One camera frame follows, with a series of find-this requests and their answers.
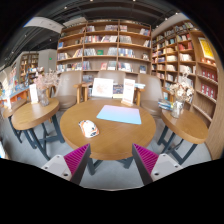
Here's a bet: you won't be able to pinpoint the round wooden left table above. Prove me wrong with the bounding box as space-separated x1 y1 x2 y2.
12 98 65 160

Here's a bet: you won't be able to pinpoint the blue pink mouse pad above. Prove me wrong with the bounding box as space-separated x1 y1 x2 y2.
97 105 141 125

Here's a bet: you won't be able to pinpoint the wooden bookshelf far left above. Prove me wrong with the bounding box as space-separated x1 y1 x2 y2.
19 52 39 83

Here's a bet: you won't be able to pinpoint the wooden bookshelf back wall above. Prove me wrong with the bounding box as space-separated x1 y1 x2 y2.
56 19 152 78

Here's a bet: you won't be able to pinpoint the wooden bookshelf wall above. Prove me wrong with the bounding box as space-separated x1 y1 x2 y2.
56 19 152 78
152 18 224 159

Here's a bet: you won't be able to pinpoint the white orange sign stand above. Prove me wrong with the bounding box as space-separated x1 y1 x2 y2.
122 79 135 106

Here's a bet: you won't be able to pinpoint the glass vase dried flowers left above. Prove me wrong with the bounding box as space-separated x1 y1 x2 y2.
34 70 60 106

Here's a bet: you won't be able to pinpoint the yellow poster on shelf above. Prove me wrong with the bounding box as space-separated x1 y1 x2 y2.
199 37 214 59

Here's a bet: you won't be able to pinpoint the wooden bookshelf right wall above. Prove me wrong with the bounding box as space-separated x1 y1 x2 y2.
152 18 224 159

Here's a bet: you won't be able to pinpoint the round wooden right table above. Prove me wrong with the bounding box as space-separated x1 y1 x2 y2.
157 109 208 165

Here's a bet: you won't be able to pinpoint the round wooden centre table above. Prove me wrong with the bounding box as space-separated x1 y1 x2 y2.
59 98 157 176

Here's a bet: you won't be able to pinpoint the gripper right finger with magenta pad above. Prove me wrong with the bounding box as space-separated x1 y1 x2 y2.
132 144 182 185

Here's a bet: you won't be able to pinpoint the white display card centre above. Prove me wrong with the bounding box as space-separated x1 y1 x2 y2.
92 78 113 98

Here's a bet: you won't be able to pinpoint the white sign on left table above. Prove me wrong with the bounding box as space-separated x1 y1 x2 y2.
29 84 39 104

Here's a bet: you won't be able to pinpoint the glass vase dried flowers right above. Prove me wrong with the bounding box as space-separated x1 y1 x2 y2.
170 73 194 118

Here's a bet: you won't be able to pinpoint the stack of books right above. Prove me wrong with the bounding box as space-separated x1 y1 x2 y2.
158 99 173 111

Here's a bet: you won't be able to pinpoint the beige armchair right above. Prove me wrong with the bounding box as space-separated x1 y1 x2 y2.
138 74 163 117

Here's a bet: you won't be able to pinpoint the round wooden table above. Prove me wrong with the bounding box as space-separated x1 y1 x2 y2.
157 109 208 165
59 98 157 176
12 98 65 160

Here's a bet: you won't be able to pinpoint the glass vase dried flowers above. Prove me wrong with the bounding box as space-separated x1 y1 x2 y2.
170 73 194 118
34 70 60 106

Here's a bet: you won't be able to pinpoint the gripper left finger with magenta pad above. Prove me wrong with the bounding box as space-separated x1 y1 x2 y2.
42 144 91 185

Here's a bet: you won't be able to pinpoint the beige armchair left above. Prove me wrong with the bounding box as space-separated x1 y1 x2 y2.
55 71 82 109

